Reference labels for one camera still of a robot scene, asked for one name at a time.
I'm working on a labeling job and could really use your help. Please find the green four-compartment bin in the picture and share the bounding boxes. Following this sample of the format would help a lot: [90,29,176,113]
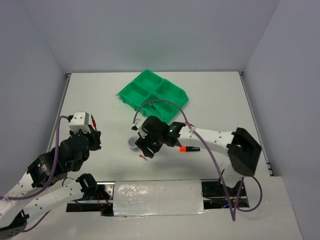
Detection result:
[117,69,189,124]

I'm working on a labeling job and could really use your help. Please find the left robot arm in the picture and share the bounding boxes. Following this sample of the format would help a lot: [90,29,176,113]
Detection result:
[0,125,101,240]

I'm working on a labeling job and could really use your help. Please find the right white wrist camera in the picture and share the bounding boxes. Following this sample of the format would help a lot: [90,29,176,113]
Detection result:
[131,118,146,139]

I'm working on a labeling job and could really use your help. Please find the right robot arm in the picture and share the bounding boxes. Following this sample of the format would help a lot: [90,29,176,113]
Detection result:
[131,116,262,196]

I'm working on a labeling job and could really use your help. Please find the clear tub of paperclips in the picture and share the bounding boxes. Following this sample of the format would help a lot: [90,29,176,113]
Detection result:
[127,136,139,151]

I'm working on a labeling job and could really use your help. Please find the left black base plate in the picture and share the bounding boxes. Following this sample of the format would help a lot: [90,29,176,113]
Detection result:
[66,181,115,217]

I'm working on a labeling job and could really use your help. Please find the orange highlighter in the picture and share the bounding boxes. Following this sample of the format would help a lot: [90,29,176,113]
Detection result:
[179,146,200,153]

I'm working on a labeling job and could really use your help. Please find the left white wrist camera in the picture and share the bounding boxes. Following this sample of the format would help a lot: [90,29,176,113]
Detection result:
[68,111,91,134]

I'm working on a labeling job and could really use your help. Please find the red gel pen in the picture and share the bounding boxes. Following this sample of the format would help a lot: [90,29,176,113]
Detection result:
[91,115,97,131]

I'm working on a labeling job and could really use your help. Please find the silver tape sheet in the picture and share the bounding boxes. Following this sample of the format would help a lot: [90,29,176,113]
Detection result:
[113,179,205,217]

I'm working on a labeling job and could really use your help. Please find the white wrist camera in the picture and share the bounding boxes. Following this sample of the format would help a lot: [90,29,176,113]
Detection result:
[68,111,91,134]
[131,118,146,139]

